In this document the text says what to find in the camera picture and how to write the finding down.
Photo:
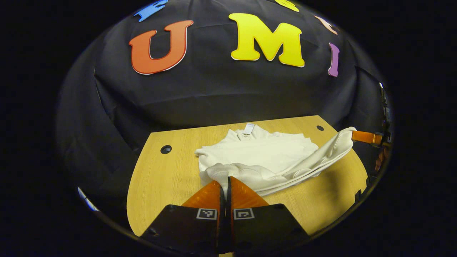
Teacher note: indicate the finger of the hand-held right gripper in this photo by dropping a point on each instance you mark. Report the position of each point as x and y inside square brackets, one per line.
[364, 137]

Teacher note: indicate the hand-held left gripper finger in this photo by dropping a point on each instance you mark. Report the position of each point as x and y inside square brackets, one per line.
[222, 228]
[229, 228]

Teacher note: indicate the cream long-sleeve shirt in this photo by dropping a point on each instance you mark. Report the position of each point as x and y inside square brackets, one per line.
[260, 153]

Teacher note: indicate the black backdrop cloth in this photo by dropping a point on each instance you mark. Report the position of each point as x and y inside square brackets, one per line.
[214, 92]

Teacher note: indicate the white side desk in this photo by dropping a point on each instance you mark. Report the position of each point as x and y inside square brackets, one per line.
[87, 200]

